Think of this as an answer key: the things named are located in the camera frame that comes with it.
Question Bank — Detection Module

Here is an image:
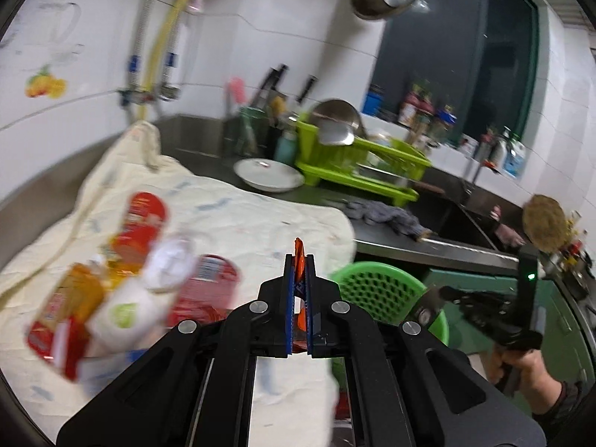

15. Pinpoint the teal bottle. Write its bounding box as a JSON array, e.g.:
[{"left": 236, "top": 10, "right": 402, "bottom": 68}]
[{"left": 274, "top": 128, "right": 299, "bottom": 166}]

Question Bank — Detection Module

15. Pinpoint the black handled knife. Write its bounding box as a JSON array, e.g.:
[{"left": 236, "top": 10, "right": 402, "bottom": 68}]
[{"left": 295, "top": 74, "right": 317, "bottom": 105}]

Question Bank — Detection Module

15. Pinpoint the orange snack wrapper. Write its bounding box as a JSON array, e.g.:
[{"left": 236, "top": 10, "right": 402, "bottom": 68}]
[{"left": 292, "top": 237, "right": 309, "bottom": 352}]

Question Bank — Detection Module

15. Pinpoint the white plate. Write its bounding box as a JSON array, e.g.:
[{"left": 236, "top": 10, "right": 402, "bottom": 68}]
[{"left": 233, "top": 157, "right": 305, "bottom": 194}]

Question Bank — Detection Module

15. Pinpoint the steel faucet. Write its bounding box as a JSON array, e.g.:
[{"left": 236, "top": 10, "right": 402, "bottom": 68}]
[{"left": 461, "top": 149, "right": 482, "bottom": 196}]

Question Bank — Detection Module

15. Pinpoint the fruit wall sticker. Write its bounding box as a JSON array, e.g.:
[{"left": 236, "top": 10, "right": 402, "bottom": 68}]
[{"left": 23, "top": 65, "right": 68, "bottom": 101}]

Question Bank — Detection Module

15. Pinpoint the steel bowl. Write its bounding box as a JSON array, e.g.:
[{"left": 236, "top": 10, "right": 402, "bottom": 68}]
[{"left": 310, "top": 98, "right": 366, "bottom": 138}]

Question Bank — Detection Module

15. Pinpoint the round woven scrubber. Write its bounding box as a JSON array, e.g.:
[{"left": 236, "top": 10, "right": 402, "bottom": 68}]
[{"left": 521, "top": 193, "right": 571, "bottom": 252}]

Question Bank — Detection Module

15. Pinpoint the yellow hose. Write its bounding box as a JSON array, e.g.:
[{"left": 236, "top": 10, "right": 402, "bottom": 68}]
[{"left": 139, "top": 0, "right": 212, "bottom": 119}]

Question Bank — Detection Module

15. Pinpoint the steel ladle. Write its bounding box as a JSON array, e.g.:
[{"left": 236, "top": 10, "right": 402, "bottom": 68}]
[{"left": 317, "top": 118, "right": 357, "bottom": 147}]

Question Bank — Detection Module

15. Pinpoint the blue box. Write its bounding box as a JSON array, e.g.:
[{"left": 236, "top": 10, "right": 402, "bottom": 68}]
[{"left": 363, "top": 86, "right": 385, "bottom": 119}]

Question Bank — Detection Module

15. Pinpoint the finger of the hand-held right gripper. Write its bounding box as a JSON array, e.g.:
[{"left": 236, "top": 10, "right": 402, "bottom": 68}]
[{"left": 439, "top": 285, "right": 506, "bottom": 336}]

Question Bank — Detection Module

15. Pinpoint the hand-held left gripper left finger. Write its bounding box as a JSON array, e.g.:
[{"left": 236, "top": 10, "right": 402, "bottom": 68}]
[{"left": 57, "top": 254, "right": 299, "bottom": 447}]

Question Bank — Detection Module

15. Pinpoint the person's right hand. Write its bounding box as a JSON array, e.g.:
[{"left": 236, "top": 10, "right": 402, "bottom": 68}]
[{"left": 491, "top": 347, "right": 566, "bottom": 415}]

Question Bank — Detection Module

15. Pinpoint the braided steel hose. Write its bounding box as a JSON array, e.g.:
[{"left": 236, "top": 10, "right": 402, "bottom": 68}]
[
  {"left": 168, "top": 0, "right": 188, "bottom": 52},
  {"left": 131, "top": 0, "right": 156, "bottom": 57}
]

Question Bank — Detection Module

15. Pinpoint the white cup with green logo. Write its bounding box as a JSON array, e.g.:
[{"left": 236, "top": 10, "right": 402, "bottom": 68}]
[{"left": 86, "top": 279, "right": 164, "bottom": 355}]

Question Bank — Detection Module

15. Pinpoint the green cabinet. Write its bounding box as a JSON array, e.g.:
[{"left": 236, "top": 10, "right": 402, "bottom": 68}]
[{"left": 421, "top": 267, "right": 594, "bottom": 387}]

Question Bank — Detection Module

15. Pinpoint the cream quilted printed blanket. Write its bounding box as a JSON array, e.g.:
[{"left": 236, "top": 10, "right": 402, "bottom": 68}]
[{"left": 0, "top": 120, "right": 357, "bottom": 447}]

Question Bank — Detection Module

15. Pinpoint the grey rag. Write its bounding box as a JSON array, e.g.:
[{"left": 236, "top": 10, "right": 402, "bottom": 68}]
[{"left": 342, "top": 198, "right": 431, "bottom": 241}]

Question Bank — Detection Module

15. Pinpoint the red snack packet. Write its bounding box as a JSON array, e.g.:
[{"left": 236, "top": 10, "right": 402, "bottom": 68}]
[{"left": 109, "top": 191, "right": 171, "bottom": 266}]

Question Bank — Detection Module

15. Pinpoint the green utensil holder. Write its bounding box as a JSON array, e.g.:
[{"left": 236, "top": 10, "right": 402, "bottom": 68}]
[{"left": 235, "top": 105, "right": 273, "bottom": 156}]

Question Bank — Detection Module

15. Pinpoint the person's right forearm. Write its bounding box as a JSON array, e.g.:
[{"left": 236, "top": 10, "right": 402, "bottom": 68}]
[{"left": 531, "top": 379, "right": 590, "bottom": 434}]

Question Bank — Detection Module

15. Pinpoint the pink bottle brush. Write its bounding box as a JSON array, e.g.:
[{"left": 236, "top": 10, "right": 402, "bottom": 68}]
[{"left": 226, "top": 77, "right": 247, "bottom": 119}]

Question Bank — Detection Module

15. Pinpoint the green dish rack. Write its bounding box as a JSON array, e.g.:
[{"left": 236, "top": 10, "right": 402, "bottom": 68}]
[{"left": 293, "top": 120, "right": 434, "bottom": 208}]

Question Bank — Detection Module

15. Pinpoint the red printed cup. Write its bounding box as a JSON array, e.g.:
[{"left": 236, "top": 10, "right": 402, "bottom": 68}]
[{"left": 165, "top": 254, "right": 243, "bottom": 331}]

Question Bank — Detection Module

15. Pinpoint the steel sink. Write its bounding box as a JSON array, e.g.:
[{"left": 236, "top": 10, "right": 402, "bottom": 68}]
[{"left": 419, "top": 181, "right": 517, "bottom": 261}]

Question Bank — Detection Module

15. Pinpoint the black handled cleaver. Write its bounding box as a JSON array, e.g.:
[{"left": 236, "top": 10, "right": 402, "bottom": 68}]
[{"left": 254, "top": 63, "right": 289, "bottom": 108}]

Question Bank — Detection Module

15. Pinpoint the green plastic basket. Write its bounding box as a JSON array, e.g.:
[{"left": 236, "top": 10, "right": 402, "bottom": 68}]
[{"left": 328, "top": 261, "right": 450, "bottom": 383}]

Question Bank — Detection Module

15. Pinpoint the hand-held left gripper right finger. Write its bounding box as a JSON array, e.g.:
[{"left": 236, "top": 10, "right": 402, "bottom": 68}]
[{"left": 304, "top": 255, "right": 546, "bottom": 447}]

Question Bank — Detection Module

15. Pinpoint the dark window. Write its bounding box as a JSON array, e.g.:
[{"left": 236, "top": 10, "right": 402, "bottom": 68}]
[{"left": 372, "top": 0, "right": 541, "bottom": 143}]

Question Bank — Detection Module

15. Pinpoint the orange snack packet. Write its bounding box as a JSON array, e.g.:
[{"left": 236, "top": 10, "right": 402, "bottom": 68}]
[{"left": 25, "top": 261, "right": 110, "bottom": 383}]

